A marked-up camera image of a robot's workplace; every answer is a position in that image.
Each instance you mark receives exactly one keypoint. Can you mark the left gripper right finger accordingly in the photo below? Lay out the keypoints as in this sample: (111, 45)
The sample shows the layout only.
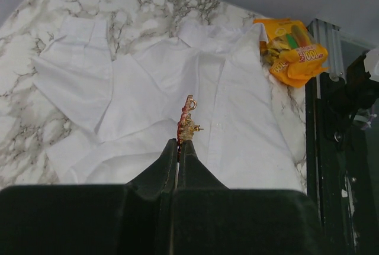
(199, 215)

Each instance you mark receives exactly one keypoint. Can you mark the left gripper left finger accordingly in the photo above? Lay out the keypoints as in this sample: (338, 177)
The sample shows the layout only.
(129, 218)

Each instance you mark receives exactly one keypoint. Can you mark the red gold brooch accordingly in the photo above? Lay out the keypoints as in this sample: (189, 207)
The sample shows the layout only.
(186, 127)

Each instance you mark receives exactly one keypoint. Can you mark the white shirt garment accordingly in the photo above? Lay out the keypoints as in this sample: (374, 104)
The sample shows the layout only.
(127, 109)

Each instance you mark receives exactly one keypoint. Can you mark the orange snack bag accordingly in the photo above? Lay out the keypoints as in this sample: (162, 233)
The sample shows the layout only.
(292, 53)

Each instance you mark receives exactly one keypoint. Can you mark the aluminium extrusion rail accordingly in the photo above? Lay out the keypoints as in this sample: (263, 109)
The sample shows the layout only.
(329, 37)

